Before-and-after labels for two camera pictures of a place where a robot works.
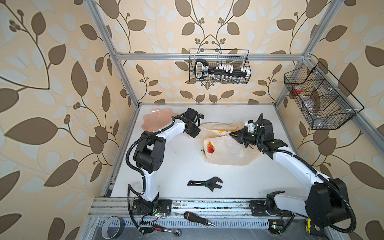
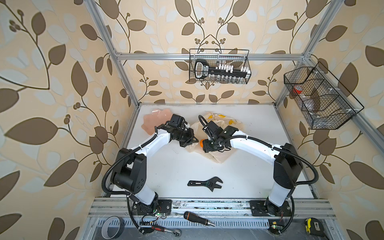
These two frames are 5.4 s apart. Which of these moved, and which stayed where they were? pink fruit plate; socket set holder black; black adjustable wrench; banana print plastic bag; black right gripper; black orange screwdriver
Moved: black right gripper; banana print plastic bag
Stayed: pink fruit plate; black adjustable wrench; black orange screwdriver; socket set holder black
